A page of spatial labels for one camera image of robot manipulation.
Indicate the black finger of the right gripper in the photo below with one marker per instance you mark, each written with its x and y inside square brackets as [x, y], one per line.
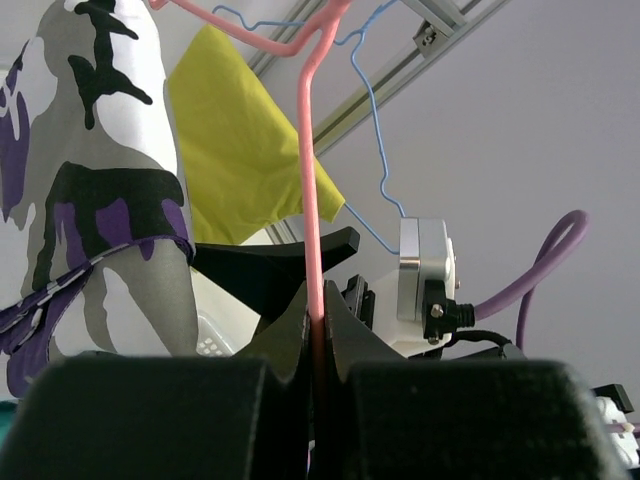
[268, 278]

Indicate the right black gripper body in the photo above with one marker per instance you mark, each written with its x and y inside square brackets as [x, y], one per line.
[360, 305]

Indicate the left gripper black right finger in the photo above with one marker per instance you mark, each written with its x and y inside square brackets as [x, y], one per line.
[388, 417]

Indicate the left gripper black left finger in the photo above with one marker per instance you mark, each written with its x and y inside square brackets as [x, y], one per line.
[103, 416]

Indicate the grey purple camouflage trousers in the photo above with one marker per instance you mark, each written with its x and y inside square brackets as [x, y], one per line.
[96, 240]

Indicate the teal trousers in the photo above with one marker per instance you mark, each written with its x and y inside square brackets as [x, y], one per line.
[8, 412]

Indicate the pink hanger of camouflage trousers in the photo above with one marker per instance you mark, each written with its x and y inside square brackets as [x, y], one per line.
[326, 21]

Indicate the yellow trousers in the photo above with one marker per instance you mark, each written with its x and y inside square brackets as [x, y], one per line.
[240, 152]

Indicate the white plastic basket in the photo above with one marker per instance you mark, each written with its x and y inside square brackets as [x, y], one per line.
[226, 325]

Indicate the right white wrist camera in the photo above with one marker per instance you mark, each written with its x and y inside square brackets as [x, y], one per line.
[415, 308]

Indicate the aluminium frame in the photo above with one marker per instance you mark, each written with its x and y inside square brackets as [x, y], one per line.
[365, 91]

